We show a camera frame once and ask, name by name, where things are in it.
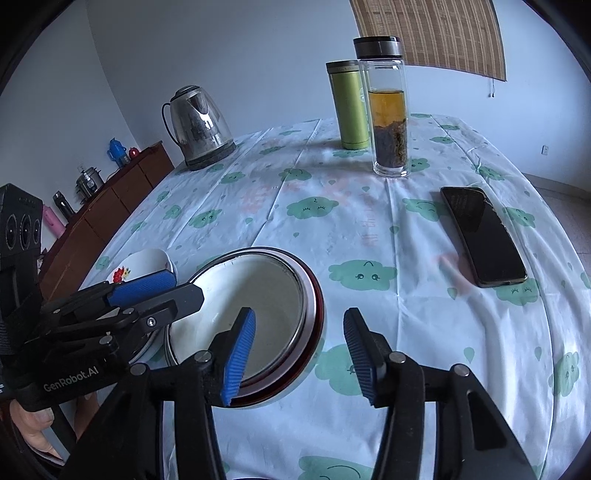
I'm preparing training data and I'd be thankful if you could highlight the person's left hand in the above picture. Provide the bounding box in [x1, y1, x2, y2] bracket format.
[11, 392, 100, 461]

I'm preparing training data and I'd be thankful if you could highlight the blue thermos jug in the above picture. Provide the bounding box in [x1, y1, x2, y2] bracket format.
[108, 137, 129, 167]

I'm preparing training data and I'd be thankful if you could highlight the pink thermos flask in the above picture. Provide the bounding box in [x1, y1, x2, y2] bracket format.
[42, 205, 65, 238]

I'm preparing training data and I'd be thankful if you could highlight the glass tea bottle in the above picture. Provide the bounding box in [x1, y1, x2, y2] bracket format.
[353, 36, 411, 178]

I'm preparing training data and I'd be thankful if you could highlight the brown wooden sideboard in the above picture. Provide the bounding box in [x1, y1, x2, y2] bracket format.
[37, 141, 176, 305]

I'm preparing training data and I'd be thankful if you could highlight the bamboo window blind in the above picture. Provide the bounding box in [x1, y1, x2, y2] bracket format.
[348, 0, 509, 83]

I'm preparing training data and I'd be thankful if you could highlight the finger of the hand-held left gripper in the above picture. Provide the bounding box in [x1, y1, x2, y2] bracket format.
[41, 270, 178, 319]
[41, 282, 205, 344]

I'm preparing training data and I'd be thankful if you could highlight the black smartphone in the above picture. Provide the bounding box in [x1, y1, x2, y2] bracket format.
[440, 186, 528, 289]

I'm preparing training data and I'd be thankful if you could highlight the black thermos flask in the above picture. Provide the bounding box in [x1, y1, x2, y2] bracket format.
[52, 191, 75, 221]

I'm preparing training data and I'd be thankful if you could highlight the green thermos bottle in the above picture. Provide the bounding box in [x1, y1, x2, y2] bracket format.
[325, 60, 370, 151]

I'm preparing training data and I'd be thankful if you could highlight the black kettle base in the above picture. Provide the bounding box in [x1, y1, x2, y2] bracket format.
[185, 143, 237, 172]

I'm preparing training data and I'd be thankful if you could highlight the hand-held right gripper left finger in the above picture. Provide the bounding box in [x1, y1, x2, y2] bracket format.
[60, 308, 257, 480]

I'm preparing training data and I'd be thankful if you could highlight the silver rice cooker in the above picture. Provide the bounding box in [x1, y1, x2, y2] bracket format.
[75, 166, 103, 200]

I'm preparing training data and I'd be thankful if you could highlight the red bowl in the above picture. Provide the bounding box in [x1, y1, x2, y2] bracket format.
[164, 247, 326, 409]

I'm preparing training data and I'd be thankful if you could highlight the stainless steel electric kettle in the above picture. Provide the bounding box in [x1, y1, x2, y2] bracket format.
[161, 85, 236, 171]

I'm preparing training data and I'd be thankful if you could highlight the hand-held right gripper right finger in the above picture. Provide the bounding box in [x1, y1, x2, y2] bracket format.
[343, 308, 539, 480]

